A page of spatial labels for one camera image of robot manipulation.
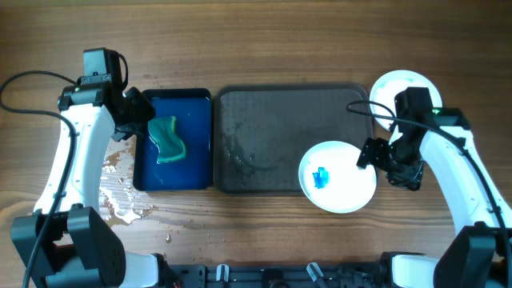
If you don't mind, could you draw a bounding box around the green and yellow sponge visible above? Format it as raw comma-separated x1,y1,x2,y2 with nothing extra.
148,116,186,164

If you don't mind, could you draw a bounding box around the white plate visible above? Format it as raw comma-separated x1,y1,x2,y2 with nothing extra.
369,70,443,117
298,141,377,214

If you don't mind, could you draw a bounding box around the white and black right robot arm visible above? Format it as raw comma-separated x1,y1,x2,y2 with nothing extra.
357,87,511,287

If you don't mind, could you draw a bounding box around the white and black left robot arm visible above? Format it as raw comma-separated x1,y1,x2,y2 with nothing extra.
11,48,170,287

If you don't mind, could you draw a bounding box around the blue water tray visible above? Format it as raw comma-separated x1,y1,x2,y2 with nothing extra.
133,88,213,191

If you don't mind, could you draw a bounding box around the dark brown serving tray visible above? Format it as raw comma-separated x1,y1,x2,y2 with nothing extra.
213,82,373,194

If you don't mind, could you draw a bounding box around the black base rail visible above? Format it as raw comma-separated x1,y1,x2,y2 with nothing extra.
167,262,385,288

